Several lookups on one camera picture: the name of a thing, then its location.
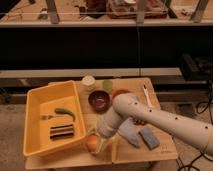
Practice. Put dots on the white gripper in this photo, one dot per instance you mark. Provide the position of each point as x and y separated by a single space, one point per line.
105 142

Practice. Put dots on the orange apple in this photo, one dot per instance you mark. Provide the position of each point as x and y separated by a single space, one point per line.
91 142

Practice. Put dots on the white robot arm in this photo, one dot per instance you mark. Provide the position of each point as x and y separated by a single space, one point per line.
196 133

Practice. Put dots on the metal cup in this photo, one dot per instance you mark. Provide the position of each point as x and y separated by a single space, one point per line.
97 148

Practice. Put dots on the green cup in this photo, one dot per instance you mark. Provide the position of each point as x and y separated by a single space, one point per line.
107 85

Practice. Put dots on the yellow plastic knife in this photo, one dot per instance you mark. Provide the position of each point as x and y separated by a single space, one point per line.
115 141

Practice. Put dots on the grey cloth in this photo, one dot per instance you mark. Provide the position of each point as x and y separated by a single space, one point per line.
128 131

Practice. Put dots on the wooden table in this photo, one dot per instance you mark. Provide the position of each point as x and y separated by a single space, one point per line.
128 157

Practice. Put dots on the dark purple bowl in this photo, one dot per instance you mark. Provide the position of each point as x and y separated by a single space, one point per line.
99 100

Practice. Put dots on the bunch of brown grapes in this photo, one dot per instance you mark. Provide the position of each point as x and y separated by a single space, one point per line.
139 122

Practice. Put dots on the blue sponge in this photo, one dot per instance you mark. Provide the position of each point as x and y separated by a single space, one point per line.
149 138

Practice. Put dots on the striped dark block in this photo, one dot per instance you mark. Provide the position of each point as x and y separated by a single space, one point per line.
62 131

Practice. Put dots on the orange bowl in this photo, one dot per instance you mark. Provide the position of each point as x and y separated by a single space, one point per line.
118 92

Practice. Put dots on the green pepper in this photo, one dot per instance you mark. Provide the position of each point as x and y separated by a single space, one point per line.
65 111

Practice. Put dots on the yellow plastic tub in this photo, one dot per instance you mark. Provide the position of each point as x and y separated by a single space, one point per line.
43 101

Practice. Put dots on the small fork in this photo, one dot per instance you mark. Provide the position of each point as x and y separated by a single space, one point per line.
46 117

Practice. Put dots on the white handled brush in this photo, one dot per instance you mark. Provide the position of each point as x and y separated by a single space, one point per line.
147 96

